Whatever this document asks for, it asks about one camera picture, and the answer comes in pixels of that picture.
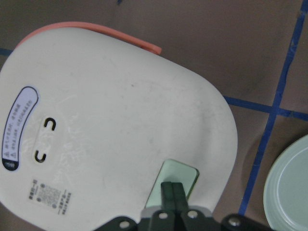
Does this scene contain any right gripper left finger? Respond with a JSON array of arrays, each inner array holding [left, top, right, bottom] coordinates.
[[161, 181, 176, 212]]

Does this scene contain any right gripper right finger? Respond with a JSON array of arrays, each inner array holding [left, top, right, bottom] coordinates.
[[171, 182, 189, 212]]

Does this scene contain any white rice cooker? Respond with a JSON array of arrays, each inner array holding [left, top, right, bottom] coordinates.
[[0, 27, 237, 231]]

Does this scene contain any right green plate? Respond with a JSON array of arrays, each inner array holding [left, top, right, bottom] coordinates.
[[263, 135, 308, 231]]

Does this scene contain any brown paper table mat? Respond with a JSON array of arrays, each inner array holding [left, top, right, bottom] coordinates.
[[0, 0, 308, 225]]

